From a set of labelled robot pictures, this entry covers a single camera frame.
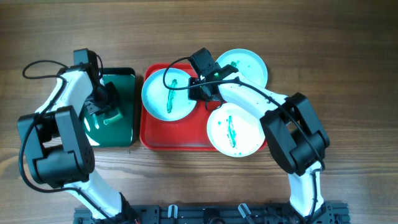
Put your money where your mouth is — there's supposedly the green sponge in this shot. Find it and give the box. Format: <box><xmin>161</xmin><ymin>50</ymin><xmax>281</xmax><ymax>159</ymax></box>
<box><xmin>103</xmin><ymin>107</ymin><xmax>123</xmax><ymax>125</ymax></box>

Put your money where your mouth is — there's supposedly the white plate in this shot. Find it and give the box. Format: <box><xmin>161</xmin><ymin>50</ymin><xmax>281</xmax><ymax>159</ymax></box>
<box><xmin>216</xmin><ymin>49</ymin><xmax>268</xmax><ymax>88</ymax></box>
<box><xmin>141</xmin><ymin>68</ymin><xmax>197</xmax><ymax>121</ymax></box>
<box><xmin>206</xmin><ymin>103</ymin><xmax>266</xmax><ymax>157</ymax></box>

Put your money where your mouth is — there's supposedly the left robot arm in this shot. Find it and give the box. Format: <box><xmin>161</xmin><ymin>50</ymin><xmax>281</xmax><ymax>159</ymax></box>
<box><xmin>17</xmin><ymin>49</ymin><xmax>140</xmax><ymax>223</ymax></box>

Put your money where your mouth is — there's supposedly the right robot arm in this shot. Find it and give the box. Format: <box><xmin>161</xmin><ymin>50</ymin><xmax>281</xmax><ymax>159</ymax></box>
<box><xmin>187</xmin><ymin>48</ymin><xmax>330</xmax><ymax>223</ymax></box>

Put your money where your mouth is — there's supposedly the green tray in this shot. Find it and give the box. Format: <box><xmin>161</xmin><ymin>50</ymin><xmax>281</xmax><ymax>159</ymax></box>
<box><xmin>80</xmin><ymin>67</ymin><xmax>136</xmax><ymax>147</ymax></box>

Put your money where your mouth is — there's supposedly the red tray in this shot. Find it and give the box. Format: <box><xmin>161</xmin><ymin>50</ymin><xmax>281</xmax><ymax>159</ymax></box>
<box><xmin>139</xmin><ymin>63</ymin><xmax>268</xmax><ymax>152</ymax></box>

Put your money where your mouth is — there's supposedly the black aluminium base frame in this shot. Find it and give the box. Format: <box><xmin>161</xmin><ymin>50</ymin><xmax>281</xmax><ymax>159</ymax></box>
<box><xmin>73</xmin><ymin>202</ymin><xmax>351</xmax><ymax>224</ymax></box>

